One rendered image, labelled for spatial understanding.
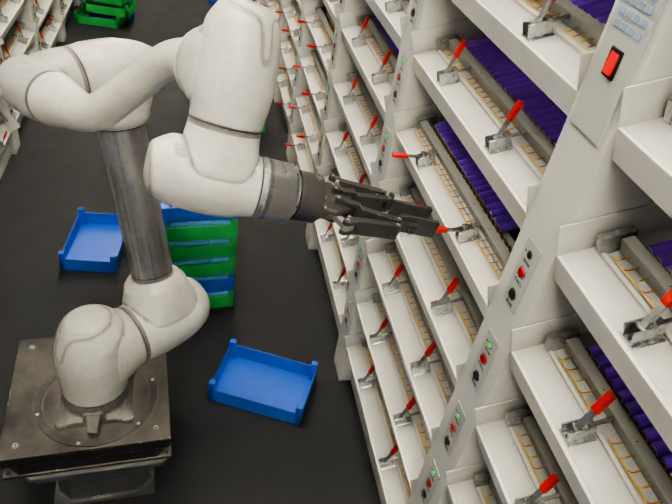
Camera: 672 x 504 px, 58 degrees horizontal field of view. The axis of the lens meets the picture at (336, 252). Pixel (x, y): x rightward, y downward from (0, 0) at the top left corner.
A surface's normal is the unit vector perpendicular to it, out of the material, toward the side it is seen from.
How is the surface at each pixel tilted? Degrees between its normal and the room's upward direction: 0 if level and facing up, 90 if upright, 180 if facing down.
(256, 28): 55
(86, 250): 0
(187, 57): 69
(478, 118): 18
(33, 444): 1
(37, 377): 1
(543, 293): 90
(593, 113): 90
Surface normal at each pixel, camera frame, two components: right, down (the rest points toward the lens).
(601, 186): 0.18, 0.63
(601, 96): -0.97, 0.00
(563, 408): -0.16, -0.74
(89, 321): 0.05, -0.75
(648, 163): -0.97, 0.24
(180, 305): 0.82, 0.17
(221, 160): 0.28, 0.28
